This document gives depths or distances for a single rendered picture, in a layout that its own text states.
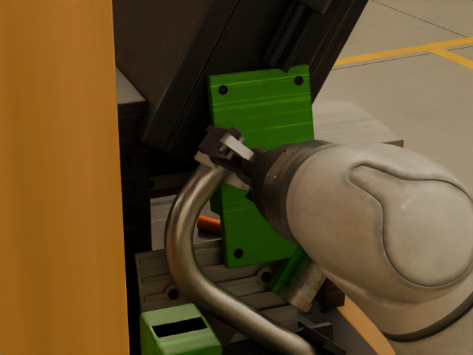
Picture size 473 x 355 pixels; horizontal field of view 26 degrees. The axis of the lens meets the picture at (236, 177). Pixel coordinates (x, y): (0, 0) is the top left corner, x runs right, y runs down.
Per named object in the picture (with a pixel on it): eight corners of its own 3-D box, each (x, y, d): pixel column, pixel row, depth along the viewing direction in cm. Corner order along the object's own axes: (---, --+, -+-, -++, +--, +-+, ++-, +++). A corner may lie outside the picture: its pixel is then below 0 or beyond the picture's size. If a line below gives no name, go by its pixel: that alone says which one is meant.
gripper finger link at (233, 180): (258, 163, 102) (264, 167, 102) (236, 156, 108) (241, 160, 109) (241, 187, 101) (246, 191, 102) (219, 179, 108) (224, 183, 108)
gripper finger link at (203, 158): (220, 170, 101) (215, 166, 100) (198, 162, 107) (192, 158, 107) (238, 146, 101) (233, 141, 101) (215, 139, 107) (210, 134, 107)
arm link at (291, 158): (331, 120, 79) (300, 115, 85) (260, 215, 78) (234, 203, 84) (410, 189, 82) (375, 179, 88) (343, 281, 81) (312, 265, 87)
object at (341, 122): (347, 119, 145) (348, 98, 143) (403, 161, 131) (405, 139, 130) (74, 157, 132) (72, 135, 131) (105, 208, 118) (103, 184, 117)
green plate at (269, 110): (295, 238, 122) (280, 62, 119) (324, 252, 115) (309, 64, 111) (204, 254, 119) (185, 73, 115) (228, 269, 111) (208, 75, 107)
